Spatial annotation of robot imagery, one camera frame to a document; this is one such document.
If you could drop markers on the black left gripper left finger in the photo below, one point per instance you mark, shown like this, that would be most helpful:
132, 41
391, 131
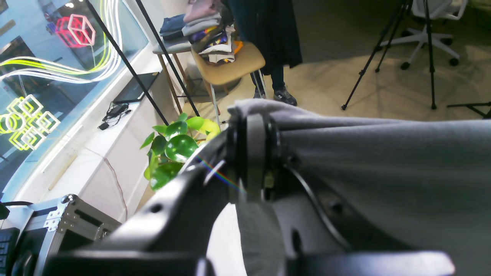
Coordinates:
170, 234

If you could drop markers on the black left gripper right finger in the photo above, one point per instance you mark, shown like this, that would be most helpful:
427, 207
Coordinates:
321, 233

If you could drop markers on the dark grey T-shirt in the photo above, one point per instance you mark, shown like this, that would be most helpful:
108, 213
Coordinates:
426, 183

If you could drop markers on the green potted plant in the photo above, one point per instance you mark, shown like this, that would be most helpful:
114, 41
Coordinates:
170, 146

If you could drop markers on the neon yellow cube sign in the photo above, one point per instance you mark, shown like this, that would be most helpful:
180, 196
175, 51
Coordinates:
27, 123

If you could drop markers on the person in dark clothes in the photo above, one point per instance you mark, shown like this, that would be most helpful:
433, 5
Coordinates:
271, 26

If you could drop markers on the neon pink cube sign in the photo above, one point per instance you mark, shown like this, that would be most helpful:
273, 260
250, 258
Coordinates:
75, 31

